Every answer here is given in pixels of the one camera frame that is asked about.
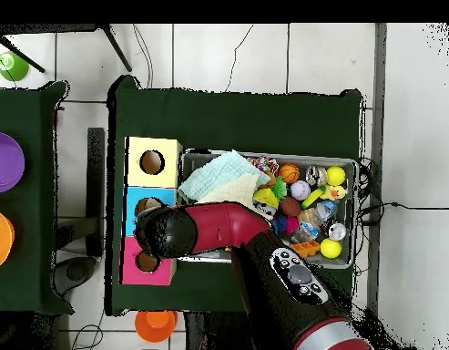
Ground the purple bowl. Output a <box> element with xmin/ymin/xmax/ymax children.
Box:
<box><xmin>0</xmin><ymin>131</ymin><xmax>26</xmax><ymax>193</ymax></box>

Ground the crushed clear plastic bottle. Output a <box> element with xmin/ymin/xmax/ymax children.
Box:
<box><xmin>312</xmin><ymin>199</ymin><xmax>338</xmax><ymax>225</ymax></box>

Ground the orange cup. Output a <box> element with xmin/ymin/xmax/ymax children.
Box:
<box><xmin>134</xmin><ymin>310</ymin><xmax>179</xmax><ymax>344</ymax></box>

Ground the light blue waffle cloth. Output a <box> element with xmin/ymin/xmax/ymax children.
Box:
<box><xmin>177</xmin><ymin>149</ymin><xmax>271</xmax><ymax>203</ymax></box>

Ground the white toy baseball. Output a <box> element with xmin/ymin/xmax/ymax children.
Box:
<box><xmin>290</xmin><ymin>180</ymin><xmax>311</xmax><ymax>201</ymax></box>

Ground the green cup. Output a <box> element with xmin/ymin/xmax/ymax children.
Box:
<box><xmin>0</xmin><ymin>50</ymin><xmax>30</xmax><ymax>82</ymax></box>

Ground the black camera tripod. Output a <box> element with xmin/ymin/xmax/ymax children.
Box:
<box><xmin>0</xmin><ymin>23</ymin><xmax>133</xmax><ymax>74</ymax></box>

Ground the orange toy basketball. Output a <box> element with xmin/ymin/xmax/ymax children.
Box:
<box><xmin>278</xmin><ymin>162</ymin><xmax>301</xmax><ymax>185</ymax></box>

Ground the yellow plush duck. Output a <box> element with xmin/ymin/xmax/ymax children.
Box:
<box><xmin>319</xmin><ymin>183</ymin><xmax>348</xmax><ymax>201</ymax></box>

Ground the orange bowl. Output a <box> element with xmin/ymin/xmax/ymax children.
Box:
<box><xmin>0</xmin><ymin>205</ymin><xmax>15</xmax><ymax>273</ymax></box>

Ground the thin black floor cable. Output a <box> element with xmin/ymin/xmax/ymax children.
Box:
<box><xmin>225</xmin><ymin>23</ymin><xmax>255</xmax><ymax>93</ymax></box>

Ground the dark green tablecloth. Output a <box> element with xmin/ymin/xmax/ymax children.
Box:
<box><xmin>105</xmin><ymin>74</ymin><xmax>364</xmax><ymax>317</ymax></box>
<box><xmin>0</xmin><ymin>80</ymin><xmax>75</xmax><ymax>315</ymax></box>

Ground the cream waffle cloth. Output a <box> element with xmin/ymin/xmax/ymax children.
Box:
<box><xmin>196</xmin><ymin>172</ymin><xmax>260</xmax><ymax>205</ymax></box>

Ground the silver mesh bin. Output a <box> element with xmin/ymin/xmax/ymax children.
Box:
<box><xmin>174</xmin><ymin>148</ymin><xmax>359</xmax><ymax>270</ymax></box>

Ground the black floor stand base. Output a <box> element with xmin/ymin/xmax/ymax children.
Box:
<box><xmin>52</xmin><ymin>127</ymin><xmax>106</xmax><ymax>297</ymax></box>

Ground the crushed silver can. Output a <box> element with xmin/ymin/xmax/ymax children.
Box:
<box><xmin>327</xmin><ymin>221</ymin><xmax>348</xmax><ymax>242</ymax></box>

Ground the wooden box with three holes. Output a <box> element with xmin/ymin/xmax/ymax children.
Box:
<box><xmin>120</xmin><ymin>136</ymin><xmax>184</xmax><ymax>286</ymax></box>

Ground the yellow ball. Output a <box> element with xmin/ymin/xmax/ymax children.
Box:
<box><xmin>319</xmin><ymin>238</ymin><xmax>342</xmax><ymax>260</ymax></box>
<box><xmin>326</xmin><ymin>166</ymin><xmax>347</xmax><ymax>187</ymax></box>

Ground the brown ball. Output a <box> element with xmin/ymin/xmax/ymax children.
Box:
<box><xmin>278</xmin><ymin>196</ymin><xmax>302</xmax><ymax>218</ymax></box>

